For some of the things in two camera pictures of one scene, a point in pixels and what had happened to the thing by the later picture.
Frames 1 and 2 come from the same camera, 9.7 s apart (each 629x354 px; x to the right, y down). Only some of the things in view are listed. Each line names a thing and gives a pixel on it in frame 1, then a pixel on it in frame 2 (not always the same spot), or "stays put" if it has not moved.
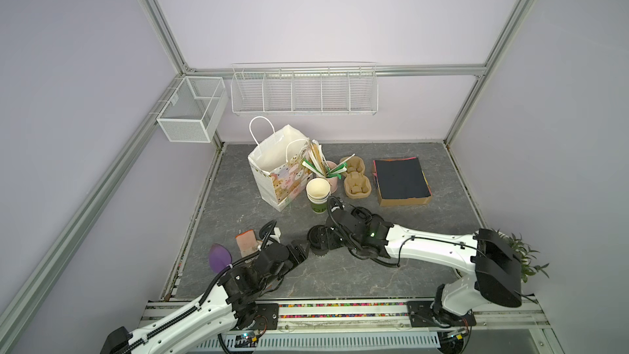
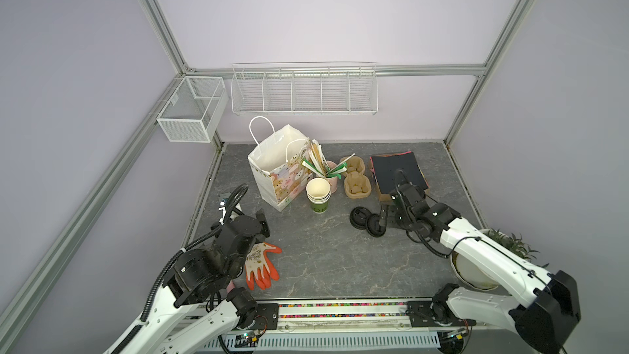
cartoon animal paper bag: [278, 161] stays put
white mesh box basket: [195, 109] stays put
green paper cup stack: [318, 191] stays put
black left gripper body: [291, 261] to [264, 231]
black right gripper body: [346, 246] to [401, 220]
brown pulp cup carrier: [357, 184] stays put
